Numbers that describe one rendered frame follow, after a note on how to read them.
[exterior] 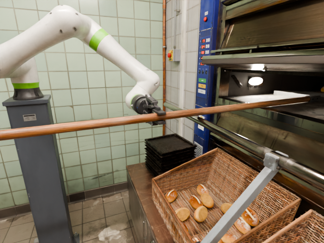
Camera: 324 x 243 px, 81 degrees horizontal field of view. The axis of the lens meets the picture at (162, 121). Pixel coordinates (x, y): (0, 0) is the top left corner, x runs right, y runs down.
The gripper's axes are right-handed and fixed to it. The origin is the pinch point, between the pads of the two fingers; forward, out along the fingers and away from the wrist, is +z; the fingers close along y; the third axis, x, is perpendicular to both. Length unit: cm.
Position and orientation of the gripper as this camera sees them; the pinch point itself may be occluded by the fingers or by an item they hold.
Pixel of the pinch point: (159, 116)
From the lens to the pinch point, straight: 73.1
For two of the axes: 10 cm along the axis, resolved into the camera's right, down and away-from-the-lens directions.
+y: 0.0, 9.6, 2.9
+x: -9.2, 1.1, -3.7
